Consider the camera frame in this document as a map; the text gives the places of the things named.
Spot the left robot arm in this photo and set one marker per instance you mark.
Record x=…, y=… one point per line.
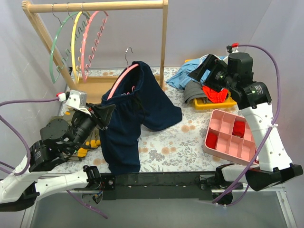
x=21, y=189

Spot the yellow plastic tray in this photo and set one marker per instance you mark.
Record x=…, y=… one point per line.
x=205, y=103

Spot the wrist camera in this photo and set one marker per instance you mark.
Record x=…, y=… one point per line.
x=233, y=48
x=77, y=100

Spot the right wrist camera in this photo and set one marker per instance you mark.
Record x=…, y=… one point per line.
x=233, y=48

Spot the navy blue shorts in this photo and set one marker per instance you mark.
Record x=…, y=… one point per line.
x=139, y=101

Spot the green hanger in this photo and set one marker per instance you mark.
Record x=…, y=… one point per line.
x=79, y=34

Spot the grey garment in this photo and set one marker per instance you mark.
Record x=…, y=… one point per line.
x=193, y=90

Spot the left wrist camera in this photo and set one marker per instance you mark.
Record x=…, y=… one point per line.
x=77, y=100

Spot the floral table mat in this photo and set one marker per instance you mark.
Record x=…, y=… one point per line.
x=178, y=148

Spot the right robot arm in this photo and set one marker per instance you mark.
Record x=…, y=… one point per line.
x=254, y=102

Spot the camouflage shorts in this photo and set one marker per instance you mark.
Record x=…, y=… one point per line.
x=92, y=142

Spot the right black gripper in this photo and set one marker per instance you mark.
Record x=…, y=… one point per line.
x=212, y=76

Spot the pink divided organizer tray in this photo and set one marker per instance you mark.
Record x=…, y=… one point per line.
x=229, y=147

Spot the yellow hanger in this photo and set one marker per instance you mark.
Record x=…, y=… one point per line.
x=73, y=41

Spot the red cloth in organizer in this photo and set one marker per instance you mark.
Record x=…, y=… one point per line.
x=211, y=140
x=239, y=129

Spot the light blue shorts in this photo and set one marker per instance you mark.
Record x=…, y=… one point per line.
x=181, y=78

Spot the wooden clothes rack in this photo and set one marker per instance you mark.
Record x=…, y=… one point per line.
x=45, y=20

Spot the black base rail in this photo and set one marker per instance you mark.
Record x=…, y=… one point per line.
x=162, y=185

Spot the red knitted garment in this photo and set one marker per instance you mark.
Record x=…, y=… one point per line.
x=215, y=97

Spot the pink hanger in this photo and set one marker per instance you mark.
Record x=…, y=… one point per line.
x=83, y=66
x=122, y=76

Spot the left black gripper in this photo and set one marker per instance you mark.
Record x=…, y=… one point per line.
x=97, y=118

